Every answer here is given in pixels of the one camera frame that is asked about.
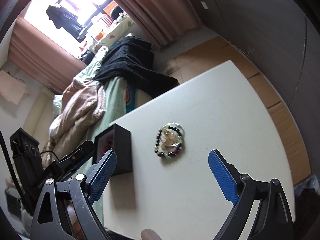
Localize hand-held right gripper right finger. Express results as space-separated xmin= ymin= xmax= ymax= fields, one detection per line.
xmin=208 ymin=149 xmax=294 ymax=240

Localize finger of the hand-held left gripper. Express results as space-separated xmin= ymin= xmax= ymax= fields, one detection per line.
xmin=58 ymin=140 xmax=94 ymax=166
xmin=57 ymin=152 xmax=97 ymax=181

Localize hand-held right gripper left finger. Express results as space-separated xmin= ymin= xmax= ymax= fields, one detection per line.
xmin=31 ymin=149 xmax=118 ymax=240

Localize black square gift box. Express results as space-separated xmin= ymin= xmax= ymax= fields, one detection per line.
xmin=92 ymin=123 xmax=132 ymax=177

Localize black and yellow bead bracelet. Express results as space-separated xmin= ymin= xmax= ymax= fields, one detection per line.
xmin=154 ymin=126 xmax=186 ymax=159

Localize silver bangle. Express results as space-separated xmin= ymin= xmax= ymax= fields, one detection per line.
xmin=163 ymin=122 xmax=186 ymax=148

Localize gold chain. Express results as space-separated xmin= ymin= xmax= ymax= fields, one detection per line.
xmin=161 ymin=129 xmax=179 ymax=148

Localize person's right hand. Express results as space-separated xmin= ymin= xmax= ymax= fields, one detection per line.
xmin=140 ymin=229 xmax=163 ymax=240

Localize beige fleece blanket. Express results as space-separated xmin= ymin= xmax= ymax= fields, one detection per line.
xmin=49 ymin=79 xmax=106 ymax=161

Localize green bed sheet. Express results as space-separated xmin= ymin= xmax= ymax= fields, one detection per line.
xmin=52 ymin=46 xmax=133 ymax=230

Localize white low table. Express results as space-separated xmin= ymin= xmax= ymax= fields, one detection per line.
xmin=166 ymin=36 xmax=312 ymax=186

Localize black knitted blanket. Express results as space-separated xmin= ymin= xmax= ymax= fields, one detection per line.
xmin=94 ymin=37 xmax=179 ymax=101

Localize pink curtain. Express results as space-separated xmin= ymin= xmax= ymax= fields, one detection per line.
xmin=9 ymin=17 xmax=88 ymax=94
xmin=110 ymin=0 xmax=203 ymax=47

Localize printed windowsill cloth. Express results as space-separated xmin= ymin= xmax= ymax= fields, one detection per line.
xmin=94 ymin=15 xmax=141 ymax=47

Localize hanging dark clothes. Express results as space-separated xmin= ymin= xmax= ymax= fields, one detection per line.
xmin=46 ymin=4 xmax=85 ymax=37

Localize black bag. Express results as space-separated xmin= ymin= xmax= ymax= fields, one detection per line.
xmin=111 ymin=5 xmax=124 ymax=18

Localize paper sheet on wall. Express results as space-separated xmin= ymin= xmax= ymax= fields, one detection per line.
xmin=0 ymin=70 xmax=27 ymax=105

